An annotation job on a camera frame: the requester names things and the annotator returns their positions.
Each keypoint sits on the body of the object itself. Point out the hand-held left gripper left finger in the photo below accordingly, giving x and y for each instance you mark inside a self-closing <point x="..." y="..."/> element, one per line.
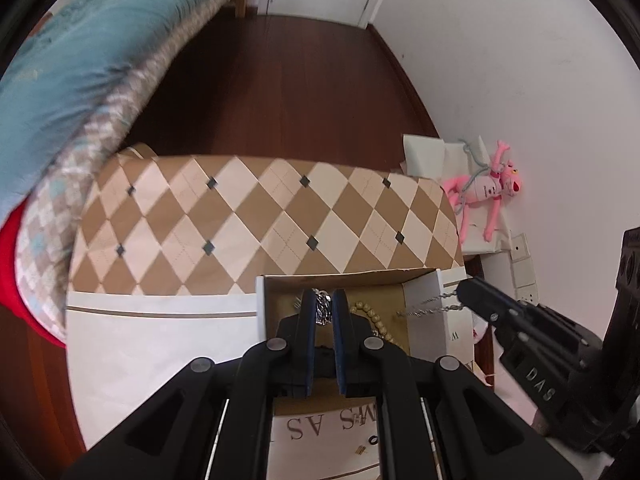
<point x="308" y="312"/>

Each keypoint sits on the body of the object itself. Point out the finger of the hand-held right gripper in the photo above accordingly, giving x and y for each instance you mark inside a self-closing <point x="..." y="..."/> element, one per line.
<point x="482" y="296"/>

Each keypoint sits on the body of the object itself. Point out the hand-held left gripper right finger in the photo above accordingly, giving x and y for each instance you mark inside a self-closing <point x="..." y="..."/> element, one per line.
<point x="341" y="316"/>

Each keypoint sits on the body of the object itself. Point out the cardboard jewelry box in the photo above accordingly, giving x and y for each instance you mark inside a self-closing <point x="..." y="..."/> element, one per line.
<point x="425" y="290"/>

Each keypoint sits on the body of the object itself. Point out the argyle patterned cloth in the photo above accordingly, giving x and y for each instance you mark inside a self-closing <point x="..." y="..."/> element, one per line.
<point x="260" y="220"/>

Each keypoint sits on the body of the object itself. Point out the pink plush toy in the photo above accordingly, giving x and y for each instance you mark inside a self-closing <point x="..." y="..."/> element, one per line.
<point x="482" y="187"/>

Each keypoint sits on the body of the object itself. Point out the white printed card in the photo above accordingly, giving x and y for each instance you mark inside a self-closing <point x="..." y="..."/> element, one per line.
<point x="320" y="432"/>

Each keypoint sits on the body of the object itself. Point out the plaid bed mattress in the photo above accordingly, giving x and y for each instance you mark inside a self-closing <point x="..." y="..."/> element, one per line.
<point x="60" y="205"/>

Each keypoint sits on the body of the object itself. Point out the red cloth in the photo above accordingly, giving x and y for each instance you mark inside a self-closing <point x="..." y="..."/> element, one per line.
<point x="12" y="270"/>

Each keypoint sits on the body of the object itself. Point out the blue blanket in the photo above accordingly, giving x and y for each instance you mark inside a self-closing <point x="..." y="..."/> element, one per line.
<point x="85" y="60"/>

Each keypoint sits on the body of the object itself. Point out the white wall socket panel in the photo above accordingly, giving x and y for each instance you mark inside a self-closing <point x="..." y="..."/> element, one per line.
<point x="522" y="265"/>

